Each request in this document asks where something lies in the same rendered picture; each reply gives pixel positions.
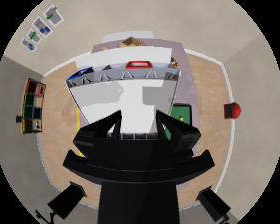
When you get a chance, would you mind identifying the orange digital multimeter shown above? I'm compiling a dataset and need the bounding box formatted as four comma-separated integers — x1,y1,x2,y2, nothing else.
170,56,178,67

